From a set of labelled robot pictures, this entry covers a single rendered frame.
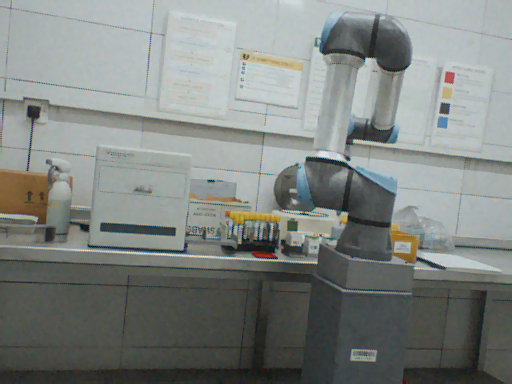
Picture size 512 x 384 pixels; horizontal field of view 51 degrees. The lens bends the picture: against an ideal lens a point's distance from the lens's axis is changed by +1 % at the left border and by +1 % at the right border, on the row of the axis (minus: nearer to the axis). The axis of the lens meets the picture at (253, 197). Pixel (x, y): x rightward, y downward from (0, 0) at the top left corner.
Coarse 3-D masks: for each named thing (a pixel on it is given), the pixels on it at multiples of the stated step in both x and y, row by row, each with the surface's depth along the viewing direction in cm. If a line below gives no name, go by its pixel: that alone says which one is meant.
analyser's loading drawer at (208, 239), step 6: (204, 228) 167; (204, 234) 166; (210, 234) 171; (216, 234) 170; (234, 234) 170; (186, 240) 163; (192, 240) 163; (198, 240) 164; (204, 240) 164; (210, 240) 165; (216, 240) 166; (222, 240) 168; (228, 240) 170; (234, 240) 169; (234, 246) 168
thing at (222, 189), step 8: (192, 184) 223; (200, 184) 224; (208, 184) 225; (216, 184) 226; (224, 184) 227; (232, 184) 228; (192, 192) 223; (200, 192) 224; (208, 192) 225; (216, 192) 226; (224, 192) 227; (232, 192) 228
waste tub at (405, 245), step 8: (392, 232) 201; (400, 232) 199; (392, 240) 186; (400, 240) 187; (408, 240) 188; (416, 240) 189; (400, 248) 187; (408, 248) 189; (416, 248) 190; (400, 256) 188; (408, 256) 189; (416, 256) 190
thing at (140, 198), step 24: (96, 168) 153; (120, 168) 154; (144, 168) 156; (168, 168) 158; (96, 192) 153; (120, 192) 155; (144, 192) 157; (168, 192) 159; (96, 216) 154; (120, 216) 155; (144, 216) 157; (168, 216) 159; (96, 240) 154; (120, 240) 156; (144, 240) 158; (168, 240) 160
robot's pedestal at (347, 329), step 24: (312, 288) 150; (336, 288) 135; (312, 312) 148; (336, 312) 134; (360, 312) 134; (384, 312) 135; (408, 312) 137; (312, 336) 147; (336, 336) 133; (360, 336) 134; (384, 336) 136; (312, 360) 146; (336, 360) 133; (360, 360) 135; (384, 360) 137
